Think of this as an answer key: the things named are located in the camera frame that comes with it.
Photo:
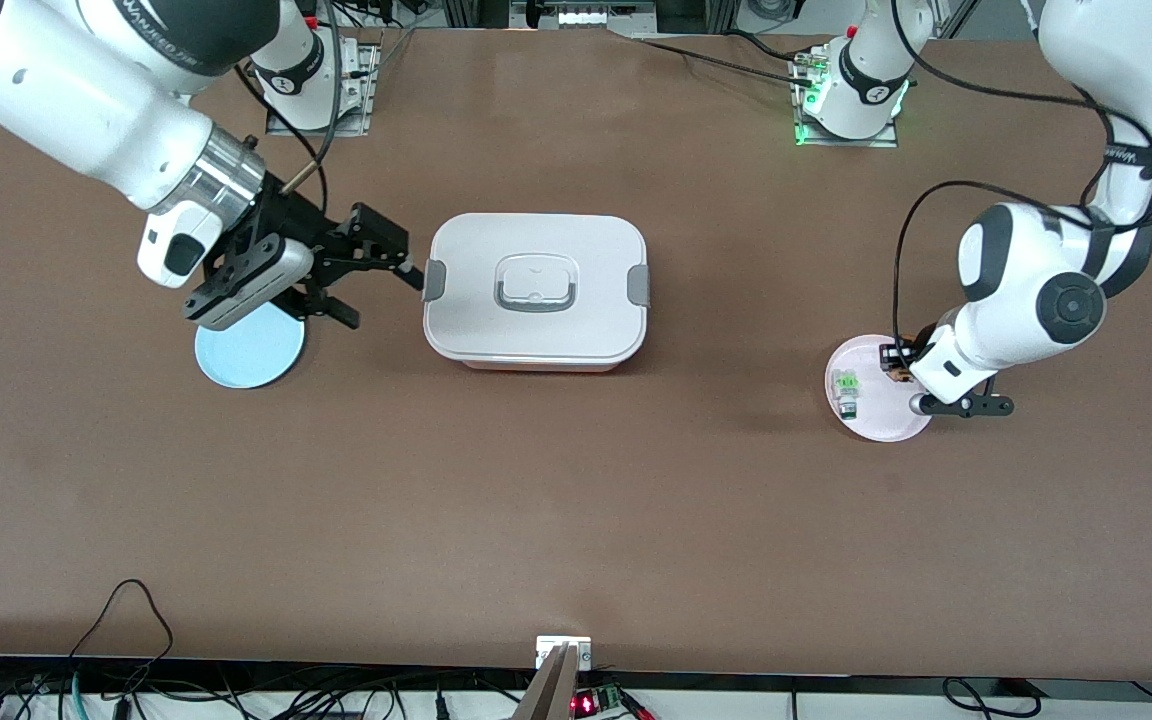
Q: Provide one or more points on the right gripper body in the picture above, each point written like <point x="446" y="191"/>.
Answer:
<point x="288" y="219"/>

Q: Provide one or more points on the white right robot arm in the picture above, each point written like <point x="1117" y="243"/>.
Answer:
<point x="66" y="100"/>

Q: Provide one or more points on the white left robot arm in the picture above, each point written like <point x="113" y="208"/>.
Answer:
<point x="1036" y="290"/>

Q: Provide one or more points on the white lidded lunch box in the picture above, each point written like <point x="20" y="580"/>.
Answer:
<point x="536" y="340"/>

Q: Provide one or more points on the green grey connector part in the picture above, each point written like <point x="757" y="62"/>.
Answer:
<point x="846" y="388"/>

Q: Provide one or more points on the pink round plate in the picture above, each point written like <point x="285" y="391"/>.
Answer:
<point x="866" y="420"/>

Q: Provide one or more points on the light blue round plate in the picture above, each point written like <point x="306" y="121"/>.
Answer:
<point x="246" y="360"/>

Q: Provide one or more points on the white power strip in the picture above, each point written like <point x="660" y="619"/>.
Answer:
<point x="586" y="17"/>

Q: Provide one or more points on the red-lit electronics board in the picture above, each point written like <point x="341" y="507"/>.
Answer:
<point x="586" y="704"/>

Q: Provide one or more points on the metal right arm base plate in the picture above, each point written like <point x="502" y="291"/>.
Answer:
<point x="316" y="131"/>

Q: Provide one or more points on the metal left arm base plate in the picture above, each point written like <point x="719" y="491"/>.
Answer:
<point x="846" y="143"/>

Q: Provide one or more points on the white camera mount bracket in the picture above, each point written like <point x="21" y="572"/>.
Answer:
<point x="548" y="648"/>

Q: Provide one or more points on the aluminium camera mount bar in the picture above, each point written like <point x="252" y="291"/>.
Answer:
<point x="548" y="695"/>

